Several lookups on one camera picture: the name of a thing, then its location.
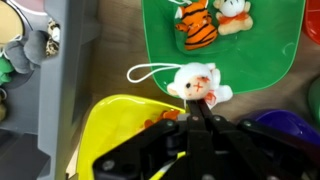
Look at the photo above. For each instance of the small orange toy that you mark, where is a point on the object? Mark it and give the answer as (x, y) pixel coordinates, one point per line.
(168, 116)

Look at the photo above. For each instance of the green plastic bowl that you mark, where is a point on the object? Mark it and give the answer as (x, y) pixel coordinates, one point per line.
(316, 100)
(253, 63)

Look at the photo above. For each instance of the round yellow stuffed toy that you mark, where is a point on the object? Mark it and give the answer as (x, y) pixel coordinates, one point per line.
(10, 23)

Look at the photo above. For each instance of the yellow plastic bowl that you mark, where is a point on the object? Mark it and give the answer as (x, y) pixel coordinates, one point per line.
(113, 126)

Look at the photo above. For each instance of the grey elephant stuffed toy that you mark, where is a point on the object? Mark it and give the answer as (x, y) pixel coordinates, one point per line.
(25, 50)

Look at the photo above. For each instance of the blue plastic bowl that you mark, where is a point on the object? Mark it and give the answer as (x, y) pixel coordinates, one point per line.
(286, 121)

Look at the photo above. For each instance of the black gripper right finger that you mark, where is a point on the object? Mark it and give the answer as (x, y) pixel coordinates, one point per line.
(208, 140)

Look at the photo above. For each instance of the tan bear toy orange scarf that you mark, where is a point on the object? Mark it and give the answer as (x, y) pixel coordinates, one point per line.
(233, 20)

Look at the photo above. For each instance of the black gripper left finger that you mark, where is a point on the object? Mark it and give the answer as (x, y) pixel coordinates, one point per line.
(194, 140)

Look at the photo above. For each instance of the green stuffed toy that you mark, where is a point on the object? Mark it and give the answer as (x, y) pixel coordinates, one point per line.
(4, 71)

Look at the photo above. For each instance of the leopard print stuffed toy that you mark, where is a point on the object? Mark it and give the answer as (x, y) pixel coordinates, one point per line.
(52, 41)

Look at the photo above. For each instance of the white lamb stuffed toy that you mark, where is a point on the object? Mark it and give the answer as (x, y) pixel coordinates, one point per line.
(193, 78)

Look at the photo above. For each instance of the grey plastic bin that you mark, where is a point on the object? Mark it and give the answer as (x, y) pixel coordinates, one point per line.
(63, 83)

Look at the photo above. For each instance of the orange tiger stuffed toy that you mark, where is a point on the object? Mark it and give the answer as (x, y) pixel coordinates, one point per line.
(198, 28)

